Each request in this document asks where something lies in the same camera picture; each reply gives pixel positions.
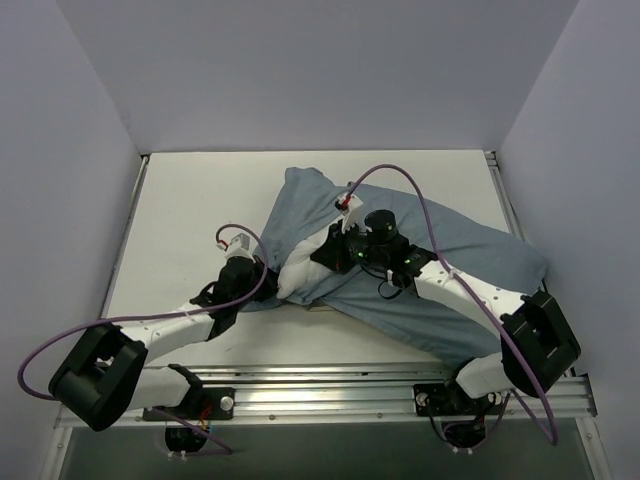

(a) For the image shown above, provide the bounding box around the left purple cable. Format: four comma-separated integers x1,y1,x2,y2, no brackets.
17,223,274,456

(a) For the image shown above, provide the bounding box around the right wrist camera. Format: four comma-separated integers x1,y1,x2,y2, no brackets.
335,193,364,234

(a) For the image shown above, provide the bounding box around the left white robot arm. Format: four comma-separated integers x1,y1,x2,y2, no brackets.
48,256,278,431

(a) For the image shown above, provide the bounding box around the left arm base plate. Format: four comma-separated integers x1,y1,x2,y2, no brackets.
142,387,236,421

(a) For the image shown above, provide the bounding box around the black looped wire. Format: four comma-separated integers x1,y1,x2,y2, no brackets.
377,272,414,302

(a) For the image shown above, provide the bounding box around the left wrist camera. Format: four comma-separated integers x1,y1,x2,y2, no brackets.
217,233,252,259

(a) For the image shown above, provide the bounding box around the striped blue beige pillowcase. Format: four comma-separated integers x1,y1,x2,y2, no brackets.
247,168,547,367

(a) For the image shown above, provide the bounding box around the aluminium rail frame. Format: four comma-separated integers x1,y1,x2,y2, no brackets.
52,149,599,431

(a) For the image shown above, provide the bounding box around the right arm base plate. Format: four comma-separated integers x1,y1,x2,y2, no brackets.
412,383,504,417

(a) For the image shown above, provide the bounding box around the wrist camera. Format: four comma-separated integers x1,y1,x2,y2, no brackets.
217,233,252,259
335,193,364,234

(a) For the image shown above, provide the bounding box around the white pillow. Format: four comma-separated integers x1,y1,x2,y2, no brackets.
276,230,332,300

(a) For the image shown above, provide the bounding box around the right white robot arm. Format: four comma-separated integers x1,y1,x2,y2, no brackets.
311,210,581,413

